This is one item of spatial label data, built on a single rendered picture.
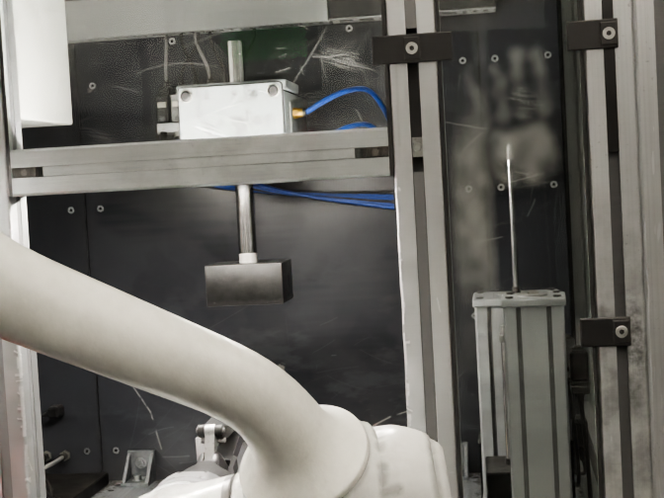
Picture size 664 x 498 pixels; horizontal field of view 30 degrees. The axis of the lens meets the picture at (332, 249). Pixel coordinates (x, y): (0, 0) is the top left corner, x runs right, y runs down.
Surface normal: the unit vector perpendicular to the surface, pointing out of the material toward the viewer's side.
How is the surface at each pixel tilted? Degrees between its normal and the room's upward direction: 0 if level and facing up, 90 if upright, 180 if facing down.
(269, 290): 90
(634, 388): 90
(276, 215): 90
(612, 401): 90
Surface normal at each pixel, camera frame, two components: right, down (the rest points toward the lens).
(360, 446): 0.32, -0.67
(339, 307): -0.14, 0.06
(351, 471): 0.22, -0.45
